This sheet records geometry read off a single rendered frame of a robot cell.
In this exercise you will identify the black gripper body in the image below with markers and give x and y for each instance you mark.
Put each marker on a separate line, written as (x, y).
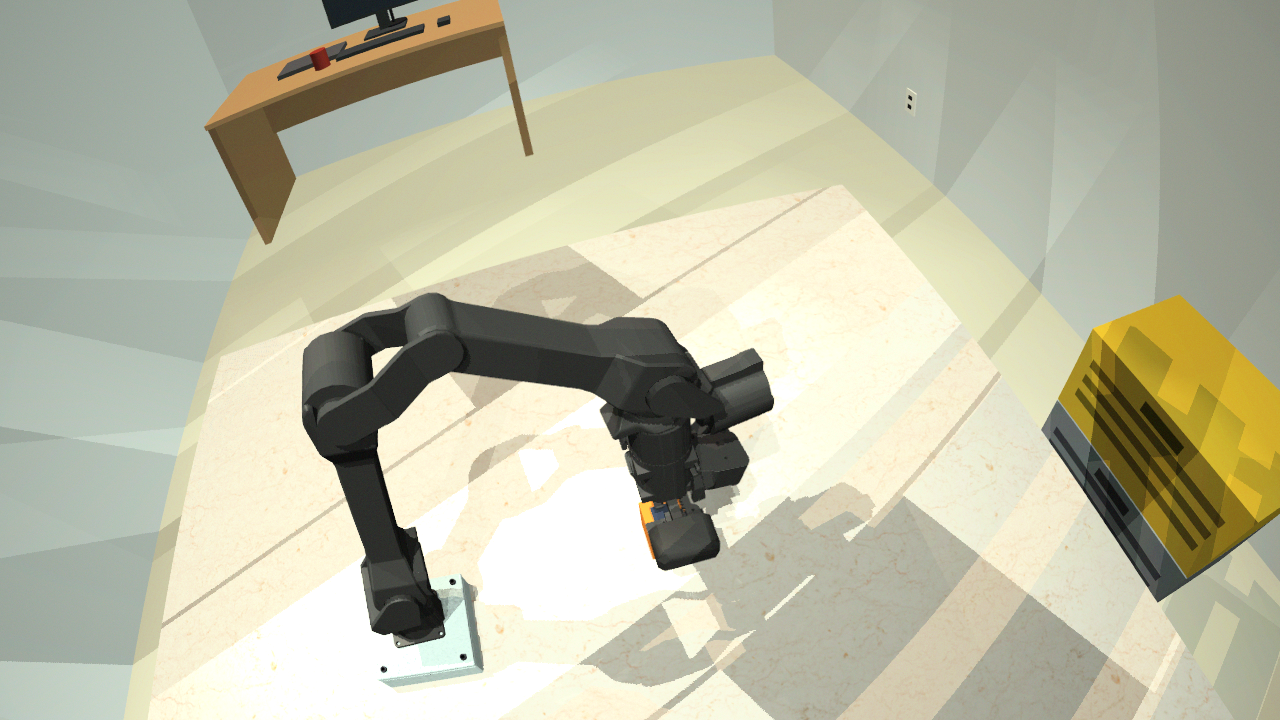
(686, 535)

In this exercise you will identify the orange block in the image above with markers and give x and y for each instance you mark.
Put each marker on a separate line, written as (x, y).
(648, 514)

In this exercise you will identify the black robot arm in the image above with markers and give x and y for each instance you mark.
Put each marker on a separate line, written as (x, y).
(652, 385)

